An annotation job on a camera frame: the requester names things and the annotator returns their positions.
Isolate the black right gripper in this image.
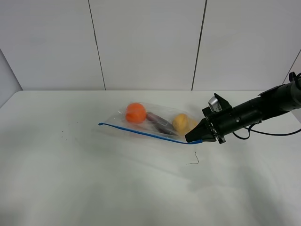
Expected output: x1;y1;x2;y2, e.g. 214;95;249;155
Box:
185;93;233;144

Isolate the clear zip bag blue zipper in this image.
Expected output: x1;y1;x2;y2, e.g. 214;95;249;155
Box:
98;102;198;144

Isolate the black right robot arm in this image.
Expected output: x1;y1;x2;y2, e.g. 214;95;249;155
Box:
185;72;301;144

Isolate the yellow pear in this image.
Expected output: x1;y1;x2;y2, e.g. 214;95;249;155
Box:
172;113;198;136

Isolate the purple eggplant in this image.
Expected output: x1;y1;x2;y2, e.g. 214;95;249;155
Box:
146;112;177;136

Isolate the orange fruit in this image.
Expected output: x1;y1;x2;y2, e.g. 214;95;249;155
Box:
125;103;146;124

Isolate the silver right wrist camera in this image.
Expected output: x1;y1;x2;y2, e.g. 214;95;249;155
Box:
208;97;222;112

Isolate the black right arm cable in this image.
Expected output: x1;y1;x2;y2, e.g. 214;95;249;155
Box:
232;121;301;140

